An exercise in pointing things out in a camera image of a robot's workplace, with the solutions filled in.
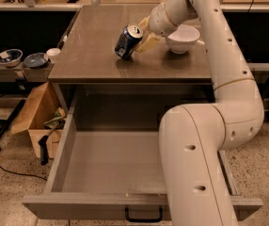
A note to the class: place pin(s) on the white ceramic bowl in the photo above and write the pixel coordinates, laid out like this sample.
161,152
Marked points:
184,38

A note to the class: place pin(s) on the black pole on floor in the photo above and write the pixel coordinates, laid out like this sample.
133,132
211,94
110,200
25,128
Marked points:
4,126

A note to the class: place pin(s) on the open grey top drawer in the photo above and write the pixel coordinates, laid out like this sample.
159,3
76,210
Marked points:
108,159

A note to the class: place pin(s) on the cardboard box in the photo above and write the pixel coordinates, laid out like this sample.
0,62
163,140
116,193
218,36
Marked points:
39,107

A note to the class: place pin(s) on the small white cup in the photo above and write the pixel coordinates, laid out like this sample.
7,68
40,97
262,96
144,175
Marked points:
53,54

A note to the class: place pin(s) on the blue patterned bowl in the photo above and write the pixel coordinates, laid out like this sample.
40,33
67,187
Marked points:
11,57

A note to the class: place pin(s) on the blue pepsi can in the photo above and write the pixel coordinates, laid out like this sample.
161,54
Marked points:
131,35

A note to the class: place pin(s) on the black handled brush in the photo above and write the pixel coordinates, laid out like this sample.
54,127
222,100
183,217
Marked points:
44,156

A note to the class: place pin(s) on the dark blue plate bowl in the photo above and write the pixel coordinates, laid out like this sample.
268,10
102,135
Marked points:
35,61

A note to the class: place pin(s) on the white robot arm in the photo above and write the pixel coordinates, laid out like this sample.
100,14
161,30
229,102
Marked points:
191,136

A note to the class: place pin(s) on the grey side shelf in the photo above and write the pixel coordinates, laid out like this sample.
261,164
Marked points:
31,75

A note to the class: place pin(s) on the black drawer handle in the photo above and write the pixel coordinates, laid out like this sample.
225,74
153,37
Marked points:
144,215

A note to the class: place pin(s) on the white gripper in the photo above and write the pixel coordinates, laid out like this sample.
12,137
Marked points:
157,22

